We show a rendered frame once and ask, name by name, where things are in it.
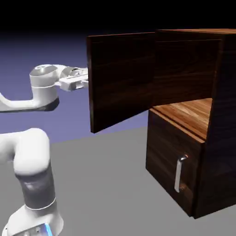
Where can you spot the dark wood cabinet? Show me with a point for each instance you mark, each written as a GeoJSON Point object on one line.
{"type": "Point", "coordinates": [221, 129]}

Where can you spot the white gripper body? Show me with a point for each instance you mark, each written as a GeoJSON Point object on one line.
{"type": "Point", "coordinates": [71, 83]}

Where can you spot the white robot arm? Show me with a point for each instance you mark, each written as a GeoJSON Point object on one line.
{"type": "Point", "coordinates": [34, 153]}

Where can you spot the dark wood cabinet door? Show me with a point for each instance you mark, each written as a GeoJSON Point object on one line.
{"type": "Point", "coordinates": [119, 81]}

